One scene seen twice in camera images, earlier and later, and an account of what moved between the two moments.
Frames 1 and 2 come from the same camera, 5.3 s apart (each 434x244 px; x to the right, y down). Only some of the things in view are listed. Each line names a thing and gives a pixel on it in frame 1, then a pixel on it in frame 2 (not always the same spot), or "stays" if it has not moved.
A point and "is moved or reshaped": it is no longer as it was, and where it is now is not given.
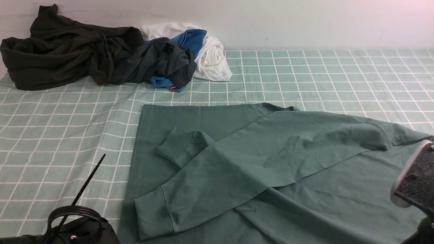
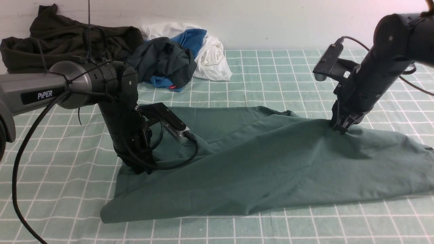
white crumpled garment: (212, 65) stays
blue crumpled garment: (192, 39) stays
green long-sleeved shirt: (254, 173) is moved or reshaped
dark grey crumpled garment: (161, 58) stays
